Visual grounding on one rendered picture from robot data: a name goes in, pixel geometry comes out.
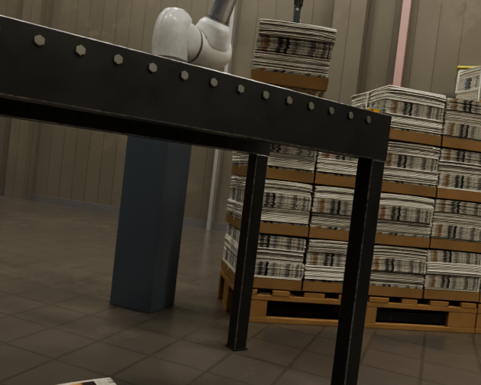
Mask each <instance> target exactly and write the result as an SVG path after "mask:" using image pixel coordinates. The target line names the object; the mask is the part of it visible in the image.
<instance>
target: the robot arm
mask: <svg viewBox="0 0 481 385"><path fill-rule="evenodd" d="M303 1H304V0H294V16H293V21H292V22H294V23H301V20H300V14H301V7H302V6H303ZM236 2H237V0H212V3H211V6H210V9H209V10H208V14H207V17H203V18H201V19H200V20H199V22H198V23H197V25H196V26H195V25H194V24H192V19H191V17H190V16H189V14H188V13H187V12H186V11H185V10H183V9H181V8H165V9H164V10H163V11H162V12H161V13H160V15H159V17H158V19H157V21H156V24H155V26H154V30H153V39H152V47H151V54H154V55H157V56H161V57H166V58H170V59H173V60H178V61H181V62H184V63H190V64H193V65H196V66H201V67H204V68H208V69H211V70H215V69H220V68H222V67H224V66H226V65H227V64H228V62H229V61H230V59H231V55H232V48H231V43H230V35H231V32H230V29H229V27H228V22H229V20H230V18H231V14H232V12H233V10H234V6H235V5H236Z"/></svg>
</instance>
